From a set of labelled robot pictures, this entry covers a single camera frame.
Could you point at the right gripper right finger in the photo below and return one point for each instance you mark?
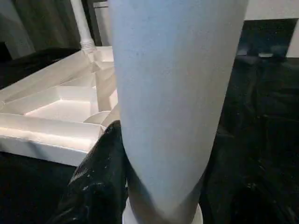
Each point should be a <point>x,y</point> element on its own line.
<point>245,198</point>

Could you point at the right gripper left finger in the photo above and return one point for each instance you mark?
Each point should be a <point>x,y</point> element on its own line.
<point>100,186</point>

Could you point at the white plastic table top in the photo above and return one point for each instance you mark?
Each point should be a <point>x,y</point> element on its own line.
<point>46,109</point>

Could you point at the white plastic table leg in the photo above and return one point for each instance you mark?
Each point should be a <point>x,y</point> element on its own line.
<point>175,93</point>
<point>81,21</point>

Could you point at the black mat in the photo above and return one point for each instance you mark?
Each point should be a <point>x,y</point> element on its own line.
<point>264,105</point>

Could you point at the grey curtain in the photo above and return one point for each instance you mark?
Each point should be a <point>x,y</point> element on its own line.
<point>42,23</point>

